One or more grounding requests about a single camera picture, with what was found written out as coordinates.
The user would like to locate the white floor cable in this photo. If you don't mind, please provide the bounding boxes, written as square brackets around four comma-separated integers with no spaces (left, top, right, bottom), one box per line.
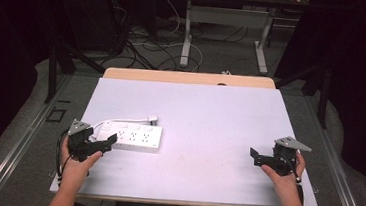
[130,0,210,75]

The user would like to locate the black metal stand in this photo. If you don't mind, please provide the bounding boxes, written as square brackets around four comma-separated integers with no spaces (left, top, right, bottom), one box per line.
[271,55,335,130]
[42,35,110,109]

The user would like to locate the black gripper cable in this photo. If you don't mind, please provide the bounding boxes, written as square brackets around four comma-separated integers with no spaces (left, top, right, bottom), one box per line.
[51,127,75,188]
[275,151,310,206]

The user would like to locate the white power strip cable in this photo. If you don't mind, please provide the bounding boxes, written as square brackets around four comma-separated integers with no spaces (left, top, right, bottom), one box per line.
[89,109,160,146]

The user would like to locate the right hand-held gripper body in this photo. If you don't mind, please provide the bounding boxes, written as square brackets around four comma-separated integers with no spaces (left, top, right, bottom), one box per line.
[269,134,313,179]

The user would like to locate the person's right hand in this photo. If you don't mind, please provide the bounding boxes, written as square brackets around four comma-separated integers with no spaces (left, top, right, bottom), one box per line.
[259,148,308,197]

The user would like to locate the black floor cables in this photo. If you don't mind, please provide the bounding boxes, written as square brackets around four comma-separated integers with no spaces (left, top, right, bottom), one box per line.
[99,0,189,75]

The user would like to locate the white table mat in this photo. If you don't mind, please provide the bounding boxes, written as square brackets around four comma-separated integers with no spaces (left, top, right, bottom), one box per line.
[49,69,328,206]

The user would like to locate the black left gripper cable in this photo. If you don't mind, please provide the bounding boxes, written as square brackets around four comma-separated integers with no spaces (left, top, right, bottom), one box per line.
[51,127,75,188]

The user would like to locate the white power strip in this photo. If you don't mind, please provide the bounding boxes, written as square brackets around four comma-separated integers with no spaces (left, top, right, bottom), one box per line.
[94,119,164,155]

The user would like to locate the white desk with metal legs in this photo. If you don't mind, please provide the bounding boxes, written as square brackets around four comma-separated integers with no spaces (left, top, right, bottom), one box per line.
[159,0,312,80]

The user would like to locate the black floor socket frame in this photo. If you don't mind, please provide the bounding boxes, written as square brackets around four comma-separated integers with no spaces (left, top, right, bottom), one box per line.
[45,106,68,125]

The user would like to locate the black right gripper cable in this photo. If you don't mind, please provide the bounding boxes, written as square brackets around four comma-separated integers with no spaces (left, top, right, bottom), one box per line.
[275,151,310,206]

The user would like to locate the person's left hand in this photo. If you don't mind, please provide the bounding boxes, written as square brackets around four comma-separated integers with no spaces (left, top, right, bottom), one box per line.
[58,135,106,187]

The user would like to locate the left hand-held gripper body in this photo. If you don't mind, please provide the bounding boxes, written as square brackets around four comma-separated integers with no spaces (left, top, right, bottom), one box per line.
[65,118,96,163]

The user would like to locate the metal floor rail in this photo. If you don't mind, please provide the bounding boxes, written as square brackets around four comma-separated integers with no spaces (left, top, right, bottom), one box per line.
[295,93,366,206]
[0,68,74,206]

